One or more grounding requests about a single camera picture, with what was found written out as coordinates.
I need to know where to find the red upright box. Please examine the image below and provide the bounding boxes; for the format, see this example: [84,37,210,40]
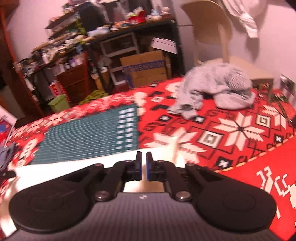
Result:
[48,80,70,102]

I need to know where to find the yellow-green plastic crate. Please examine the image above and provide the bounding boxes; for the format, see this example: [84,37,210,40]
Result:
[79,90,109,105]

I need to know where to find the grey sweater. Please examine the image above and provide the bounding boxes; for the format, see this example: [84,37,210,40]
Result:
[167,63,256,120]

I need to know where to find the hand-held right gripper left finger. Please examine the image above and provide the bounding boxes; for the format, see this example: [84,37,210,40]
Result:
[61,151,143,202]

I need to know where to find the green cutting mat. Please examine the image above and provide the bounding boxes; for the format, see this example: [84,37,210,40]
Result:
[30,103,140,165]

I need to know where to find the beige chair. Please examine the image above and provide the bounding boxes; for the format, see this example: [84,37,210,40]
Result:
[181,0,274,102]

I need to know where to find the red patterned blanket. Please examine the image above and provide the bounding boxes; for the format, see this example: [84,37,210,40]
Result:
[0,76,296,240]

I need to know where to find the cream knit vest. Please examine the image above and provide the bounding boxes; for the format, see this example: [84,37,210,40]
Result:
[0,137,181,237]

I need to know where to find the blue jeans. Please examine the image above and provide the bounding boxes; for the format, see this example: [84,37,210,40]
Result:
[0,141,16,172]

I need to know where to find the white curtain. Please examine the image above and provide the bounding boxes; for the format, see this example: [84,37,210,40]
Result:
[222,0,269,39]

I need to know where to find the wooden drawer cabinet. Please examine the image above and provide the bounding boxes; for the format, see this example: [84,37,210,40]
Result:
[57,61,93,103]

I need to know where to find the green waste bin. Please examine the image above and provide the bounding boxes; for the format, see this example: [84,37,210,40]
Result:
[48,95,70,113]

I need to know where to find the white drawer unit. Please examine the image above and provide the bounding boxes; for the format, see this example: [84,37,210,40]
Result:
[99,32,140,84]

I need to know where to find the open red box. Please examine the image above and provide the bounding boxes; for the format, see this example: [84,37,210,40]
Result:
[128,10,146,24]

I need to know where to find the white flat box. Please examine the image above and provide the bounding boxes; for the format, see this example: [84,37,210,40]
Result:
[150,37,178,55]

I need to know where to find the wall socket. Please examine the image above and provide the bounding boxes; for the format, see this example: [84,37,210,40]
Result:
[279,74,296,95]

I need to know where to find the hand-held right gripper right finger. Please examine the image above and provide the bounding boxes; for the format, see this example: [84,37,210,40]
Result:
[146,152,229,202]

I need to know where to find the red and white product box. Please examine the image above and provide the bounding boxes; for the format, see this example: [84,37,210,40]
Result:
[0,105,18,149]

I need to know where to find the printed cardboard box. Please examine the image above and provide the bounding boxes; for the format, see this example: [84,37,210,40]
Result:
[119,50,173,88]

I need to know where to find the red gift box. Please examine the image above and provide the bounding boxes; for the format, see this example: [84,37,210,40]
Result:
[273,93,296,130]

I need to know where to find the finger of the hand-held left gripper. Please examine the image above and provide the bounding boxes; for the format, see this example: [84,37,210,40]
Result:
[0,171,16,180]

